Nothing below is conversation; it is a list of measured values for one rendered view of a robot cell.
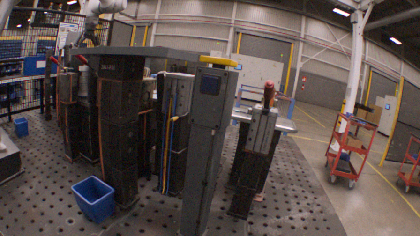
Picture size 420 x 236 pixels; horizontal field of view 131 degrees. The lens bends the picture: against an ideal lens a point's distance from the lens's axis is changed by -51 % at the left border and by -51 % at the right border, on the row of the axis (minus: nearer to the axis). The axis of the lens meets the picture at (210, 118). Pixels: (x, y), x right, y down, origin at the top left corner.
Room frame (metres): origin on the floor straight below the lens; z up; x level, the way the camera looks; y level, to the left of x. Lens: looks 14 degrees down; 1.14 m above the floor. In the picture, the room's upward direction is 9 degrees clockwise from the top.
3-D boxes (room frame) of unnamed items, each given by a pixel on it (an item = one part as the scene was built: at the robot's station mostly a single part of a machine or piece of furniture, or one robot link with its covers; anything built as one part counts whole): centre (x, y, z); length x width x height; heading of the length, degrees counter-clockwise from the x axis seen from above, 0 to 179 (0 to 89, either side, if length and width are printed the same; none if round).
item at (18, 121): (0.61, 1.10, 0.74); 0.11 x 0.10 x 0.09; 72
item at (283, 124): (0.84, 0.34, 1.00); 1.38 x 0.22 x 0.02; 72
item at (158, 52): (0.45, 0.25, 1.16); 0.37 x 0.14 x 0.02; 72
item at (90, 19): (0.98, 0.81, 1.38); 0.09 x 0.09 x 0.06
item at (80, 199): (0.36, 0.30, 0.74); 0.11 x 0.10 x 0.09; 72
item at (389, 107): (6.45, -8.80, 1.22); 0.80 x 0.54 x 2.45; 172
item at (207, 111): (0.38, 0.00, 0.92); 0.08 x 0.08 x 0.44; 72
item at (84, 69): (0.68, 0.52, 0.94); 0.18 x 0.13 x 0.49; 72
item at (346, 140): (2.06, -1.99, 0.49); 0.81 x 0.47 x 0.97; 155
